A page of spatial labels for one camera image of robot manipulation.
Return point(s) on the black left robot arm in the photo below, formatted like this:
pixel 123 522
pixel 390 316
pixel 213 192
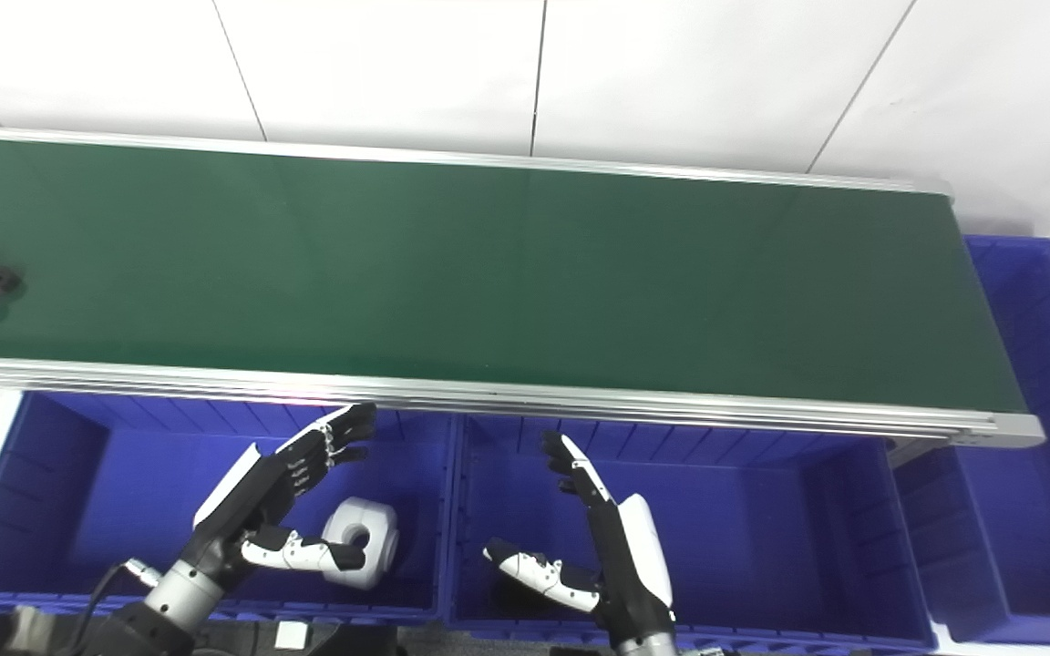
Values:
pixel 180 597

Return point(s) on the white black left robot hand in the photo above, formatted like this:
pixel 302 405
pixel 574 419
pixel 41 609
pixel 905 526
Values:
pixel 252 497

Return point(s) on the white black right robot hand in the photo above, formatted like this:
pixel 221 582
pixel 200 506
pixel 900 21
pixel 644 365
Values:
pixel 630 565

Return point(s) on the white rounded block part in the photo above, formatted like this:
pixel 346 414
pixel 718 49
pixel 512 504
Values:
pixel 379 533

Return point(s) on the blue plastic bin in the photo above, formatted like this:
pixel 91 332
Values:
pixel 1035 510
pixel 744 538
pixel 142 492

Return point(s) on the small white square object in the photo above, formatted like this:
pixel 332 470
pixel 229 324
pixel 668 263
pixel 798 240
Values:
pixel 290 635

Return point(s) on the green conveyor belt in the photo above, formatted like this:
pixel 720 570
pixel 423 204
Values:
pixel 580 405
pixel 488 273

